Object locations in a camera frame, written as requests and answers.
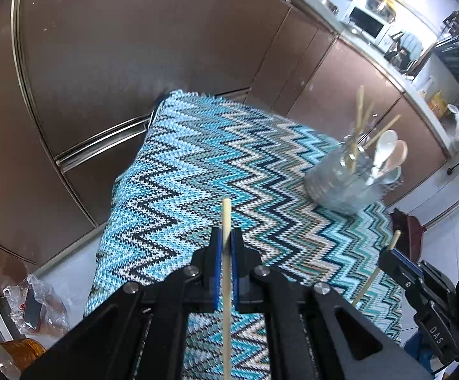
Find wooden chopstick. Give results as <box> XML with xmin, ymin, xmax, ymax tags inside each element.
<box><xmin>363</xmin><ymin>114</ymin><xmax>401</xmax><ymax>150</ymax></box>
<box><xmin>351</xmin><ymin>230</ymin><xmax>401</xmax><ymax>307</ymax></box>
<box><xmin>222</xmin><ymin>198</ymin><xmax>231</xmax><ymax>380</ymax></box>
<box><xmin>350</xmin><ymin>85</ymin><xmax>364</xmax><ymax>170</ymax></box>
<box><xmin>353</xmin><ymin>101</ymin><xmax>374</xmax><ymax>159</ymax></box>

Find pink ceramic spoon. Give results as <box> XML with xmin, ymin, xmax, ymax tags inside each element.
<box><xmin>378</xmin><ymin>140</ymin><xmax>408</xmax><ymax>177</ymax></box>

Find white ceramic spoon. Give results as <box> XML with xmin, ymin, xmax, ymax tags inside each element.
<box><xmin>366</xmin><ymin>130</ymin><xmax>398</xmax><ymax>185</ymax></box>

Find dark red dustpan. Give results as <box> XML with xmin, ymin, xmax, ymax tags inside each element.
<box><xmin>390</xmin><ymin>208</ymin><xmax>426</xmax><ymax>263</ymax></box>

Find blue gloved hand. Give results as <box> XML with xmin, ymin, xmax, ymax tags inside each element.
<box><xmin>403</xmin><ymin>331</ymin><xmax>435</xmax><ymax>377</ymax></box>

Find light blue spoon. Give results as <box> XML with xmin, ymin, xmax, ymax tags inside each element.
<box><xmin>382</xmin><ymin>166</ymin><xmax>401</xmax><ymax>184</ymax></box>

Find zigzag patterned table mat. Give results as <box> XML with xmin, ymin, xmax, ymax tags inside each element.
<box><xmin>83</xmin><ymin>88</ymin><xmax>406</xmax><ymax>380</ymax></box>

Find clear utensil holder jar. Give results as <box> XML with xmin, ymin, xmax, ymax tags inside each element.
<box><xmin>304</xmin><ymin>136</ymin><xmax>403</xmax><ymax>214</ymax></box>

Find yellow oil bottle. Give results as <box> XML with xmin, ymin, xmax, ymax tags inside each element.
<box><xmin>429</xmin><ymin>91</ymin><xmax>448</xmax><ymax>119</ymax></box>

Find blue hanging towel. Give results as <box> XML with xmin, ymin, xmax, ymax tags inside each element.
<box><xmin>399</xmin><ymin>32</ymin><xmax>423</xmax><ymax>62</ymax></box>

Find white microwave oven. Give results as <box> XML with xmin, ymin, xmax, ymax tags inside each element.
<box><xmin>343</xmin><ymin>3</ymin><xmax>391</xmax><ymax>46</ymax></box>

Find copper lower cabinets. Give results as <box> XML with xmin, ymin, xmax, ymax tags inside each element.
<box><xmin>0</xmin><ymin>0</ymin><xmax>449</xmax><ymax>292</ymax></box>

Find steel pot on microwave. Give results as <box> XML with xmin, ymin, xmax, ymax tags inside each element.
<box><xmin>365</xmin><ymin>0</ymin><xmax>396</xmax><ymax>23</ymax></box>

